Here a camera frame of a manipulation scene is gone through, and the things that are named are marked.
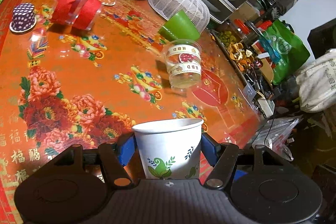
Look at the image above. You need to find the white paper cup green print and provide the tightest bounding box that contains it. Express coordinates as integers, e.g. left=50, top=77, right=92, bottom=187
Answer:
left=132, top=118, right=204, bottom=180

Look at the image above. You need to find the clear plastic cup with ribbon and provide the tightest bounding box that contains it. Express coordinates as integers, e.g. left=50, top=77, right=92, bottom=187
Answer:
left=162, top=39, right=202, bottom=90

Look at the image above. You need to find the green plastic cup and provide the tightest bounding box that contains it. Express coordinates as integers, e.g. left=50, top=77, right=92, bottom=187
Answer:
left=158, top=10, right=201, bottom=42

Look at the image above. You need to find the clear cup red ribbon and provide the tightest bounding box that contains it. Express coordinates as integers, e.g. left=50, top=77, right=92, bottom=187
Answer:
left=50, top=0, right=102, bottom=31

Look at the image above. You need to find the purple polka dot cup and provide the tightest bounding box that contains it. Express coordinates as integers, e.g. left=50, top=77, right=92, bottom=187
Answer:
left=10, top=3, right=37, bottom=33

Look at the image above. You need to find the tray of dried snacks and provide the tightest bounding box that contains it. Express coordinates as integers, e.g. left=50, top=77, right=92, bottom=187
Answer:
left=210, top=20, right=260, bottom=85

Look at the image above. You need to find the red floral tablecloth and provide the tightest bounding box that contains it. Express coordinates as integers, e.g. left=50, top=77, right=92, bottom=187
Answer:
left=1, top=0, right=259, bottom=223

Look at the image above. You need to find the beige canvas tote bag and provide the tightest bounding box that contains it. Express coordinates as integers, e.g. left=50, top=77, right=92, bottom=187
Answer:
left=295, top=48, right=336, bottom=113

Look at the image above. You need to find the green shopping bag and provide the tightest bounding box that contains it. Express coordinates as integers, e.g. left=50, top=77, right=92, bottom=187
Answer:
left=262, top=19, right=310, bottom=85

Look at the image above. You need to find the white mesh food cover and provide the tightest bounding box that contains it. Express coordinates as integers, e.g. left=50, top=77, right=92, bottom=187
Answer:
left=148, top=0, right=210, bottom=34

